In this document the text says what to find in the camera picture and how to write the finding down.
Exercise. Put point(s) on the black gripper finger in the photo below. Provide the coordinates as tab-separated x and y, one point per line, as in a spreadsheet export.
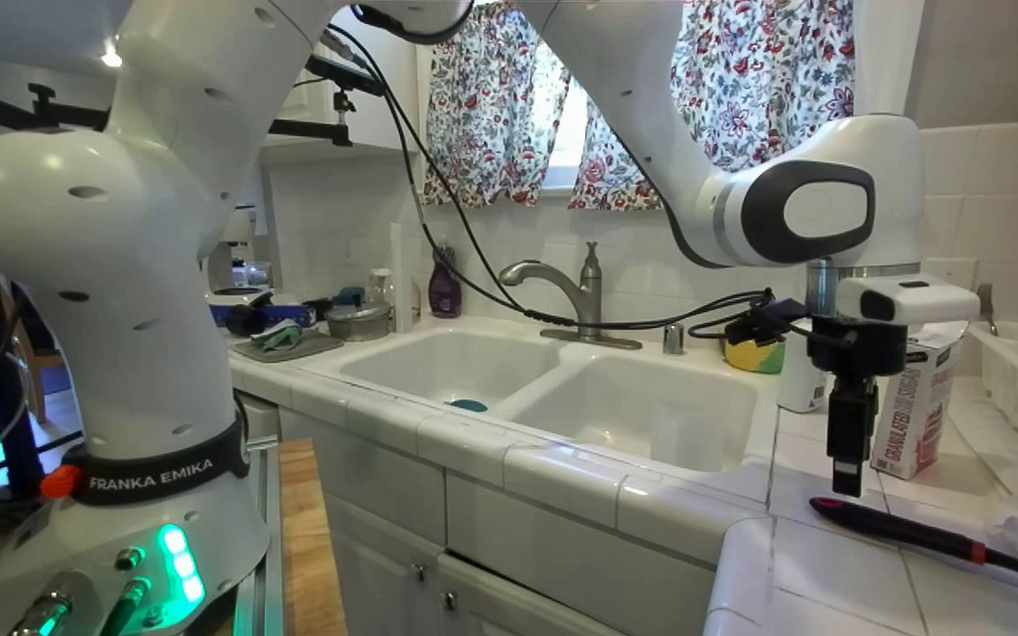
865	413
844	438

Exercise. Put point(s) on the white lower cabinets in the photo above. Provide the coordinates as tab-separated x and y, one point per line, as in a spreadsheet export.
425	552

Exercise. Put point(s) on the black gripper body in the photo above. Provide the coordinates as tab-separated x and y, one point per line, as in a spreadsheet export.
858	346

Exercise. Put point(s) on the small metal cup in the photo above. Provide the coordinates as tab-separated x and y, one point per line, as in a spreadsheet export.
672	339

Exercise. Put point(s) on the metal faucet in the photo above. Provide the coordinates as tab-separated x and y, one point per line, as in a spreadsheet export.
586	293

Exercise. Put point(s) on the black camera on stand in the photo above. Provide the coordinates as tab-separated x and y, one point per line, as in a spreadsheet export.
310	124

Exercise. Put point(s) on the purple soap bottle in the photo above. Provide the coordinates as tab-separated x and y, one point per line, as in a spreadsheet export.
444	286

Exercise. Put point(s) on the white carton with red print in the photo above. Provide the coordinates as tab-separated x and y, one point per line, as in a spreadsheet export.
916	399

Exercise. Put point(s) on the white cylindrical canister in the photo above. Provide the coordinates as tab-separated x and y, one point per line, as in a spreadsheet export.
802	381

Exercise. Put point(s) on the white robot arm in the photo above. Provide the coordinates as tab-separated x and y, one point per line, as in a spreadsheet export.
106	230

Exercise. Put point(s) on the floral curtain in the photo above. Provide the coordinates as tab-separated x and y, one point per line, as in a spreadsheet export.
629	100

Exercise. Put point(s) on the white double sink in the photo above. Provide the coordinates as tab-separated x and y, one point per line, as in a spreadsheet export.
451	387

